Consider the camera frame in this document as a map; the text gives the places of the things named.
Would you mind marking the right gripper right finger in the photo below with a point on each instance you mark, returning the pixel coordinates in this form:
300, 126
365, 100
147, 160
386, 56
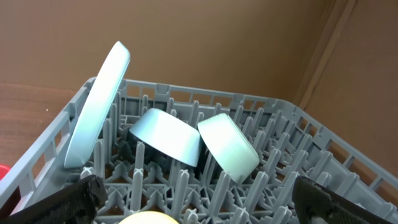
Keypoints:
315, 203

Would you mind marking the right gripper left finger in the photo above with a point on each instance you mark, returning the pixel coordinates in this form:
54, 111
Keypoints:
77, 203

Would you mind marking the red serving tray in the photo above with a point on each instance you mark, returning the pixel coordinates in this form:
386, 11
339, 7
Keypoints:
8, 200

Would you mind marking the green bowl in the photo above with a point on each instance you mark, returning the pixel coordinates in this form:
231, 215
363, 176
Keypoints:
229, 146

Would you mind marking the light blue bowl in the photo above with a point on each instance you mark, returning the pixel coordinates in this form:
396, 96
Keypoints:
169, 135

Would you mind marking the grey dishwasher rack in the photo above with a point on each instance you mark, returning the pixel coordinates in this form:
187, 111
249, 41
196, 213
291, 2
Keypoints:
139, 178

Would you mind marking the light blue dinner plate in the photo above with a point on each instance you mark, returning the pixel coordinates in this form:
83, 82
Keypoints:
97, 105

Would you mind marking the yellow cup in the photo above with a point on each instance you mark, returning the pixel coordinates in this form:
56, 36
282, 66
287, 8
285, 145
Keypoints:
148, 217

